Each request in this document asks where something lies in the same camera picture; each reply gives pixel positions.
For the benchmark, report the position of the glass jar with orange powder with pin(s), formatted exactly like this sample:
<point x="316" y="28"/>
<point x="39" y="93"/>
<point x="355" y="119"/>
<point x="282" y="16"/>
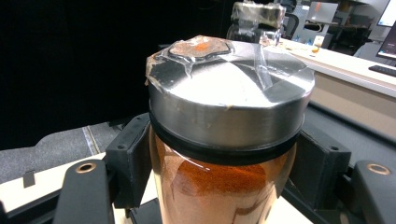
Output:
<point x="230" y="124"/>

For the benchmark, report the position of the black office chair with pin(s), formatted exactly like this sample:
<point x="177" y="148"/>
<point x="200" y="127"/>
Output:
<point x="291" y="25"/>

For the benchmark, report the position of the small yellow bottle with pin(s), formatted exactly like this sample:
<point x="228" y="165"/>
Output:
<point x="318" y="43"/>

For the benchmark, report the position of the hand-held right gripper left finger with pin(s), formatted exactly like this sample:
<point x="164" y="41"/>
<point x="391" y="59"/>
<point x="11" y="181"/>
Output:
<point x="130" y="161"/>

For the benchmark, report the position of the computer monitor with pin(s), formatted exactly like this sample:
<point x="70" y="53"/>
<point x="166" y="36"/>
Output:
<point x="389" y="45"/>
<point x="388" y="14"/>

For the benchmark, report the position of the white office counter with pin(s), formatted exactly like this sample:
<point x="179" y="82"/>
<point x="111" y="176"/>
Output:
<point x="348" y="77"/>

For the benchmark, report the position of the black keyboard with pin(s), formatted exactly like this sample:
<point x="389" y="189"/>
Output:
<point x="383" y="71"/>

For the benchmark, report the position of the grey laptop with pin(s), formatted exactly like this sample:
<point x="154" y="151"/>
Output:
<point x="322" y="12"/>

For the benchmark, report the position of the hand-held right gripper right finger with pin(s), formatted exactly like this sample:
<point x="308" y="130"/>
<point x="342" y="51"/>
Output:
<point x="320" y="168"/>

